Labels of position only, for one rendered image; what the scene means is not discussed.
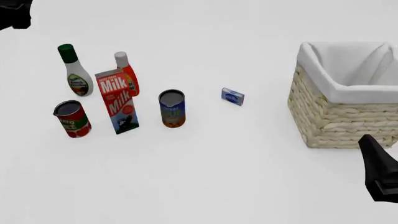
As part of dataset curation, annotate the orange sauce bottle white cap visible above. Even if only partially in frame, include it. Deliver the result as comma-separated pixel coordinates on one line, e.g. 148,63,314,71
114,50,140,97

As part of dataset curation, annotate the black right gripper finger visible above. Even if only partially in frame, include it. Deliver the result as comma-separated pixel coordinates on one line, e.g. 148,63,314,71
358,134,398,203

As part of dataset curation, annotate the woven basket with white liner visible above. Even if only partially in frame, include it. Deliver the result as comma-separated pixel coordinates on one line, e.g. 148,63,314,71
287,41,398,149

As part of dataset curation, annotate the blue and orange soup tin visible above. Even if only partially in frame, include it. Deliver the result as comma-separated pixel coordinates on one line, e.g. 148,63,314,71
158,88,187,129

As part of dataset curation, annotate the red tomato sauce tin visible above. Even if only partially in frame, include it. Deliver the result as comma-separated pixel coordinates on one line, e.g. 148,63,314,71
52,100,93,139

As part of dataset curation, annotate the red and blue milk carton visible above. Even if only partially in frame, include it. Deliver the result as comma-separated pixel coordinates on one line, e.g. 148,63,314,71
94,67,140,136

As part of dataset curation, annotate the white salad dressing bottle green cap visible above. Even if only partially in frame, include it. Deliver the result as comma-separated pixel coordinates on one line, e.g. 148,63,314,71
57,43,95,98

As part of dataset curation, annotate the black object at picture corner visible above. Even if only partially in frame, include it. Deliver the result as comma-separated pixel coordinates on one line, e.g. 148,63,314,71
0,0,34,31

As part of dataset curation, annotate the small blue and white box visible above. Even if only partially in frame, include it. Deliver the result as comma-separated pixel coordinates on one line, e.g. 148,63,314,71
221,87,245,106

